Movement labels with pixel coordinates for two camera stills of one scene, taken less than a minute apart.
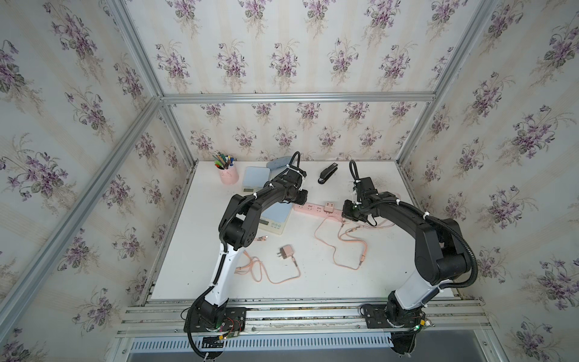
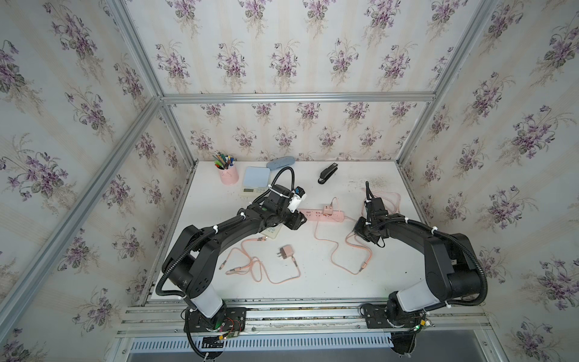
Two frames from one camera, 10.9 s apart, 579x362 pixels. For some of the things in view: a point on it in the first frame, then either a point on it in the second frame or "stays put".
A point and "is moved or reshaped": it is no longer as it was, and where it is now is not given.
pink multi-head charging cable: x=365 y=246 -> x=332 y=202
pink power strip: x=327 y=210 is moved or reshaped
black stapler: x=327 y=173 stays put
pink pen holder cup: x=230 y=176 stays put
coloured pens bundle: x=222 y=161 stays put
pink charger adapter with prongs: x=286 y=251 stays put
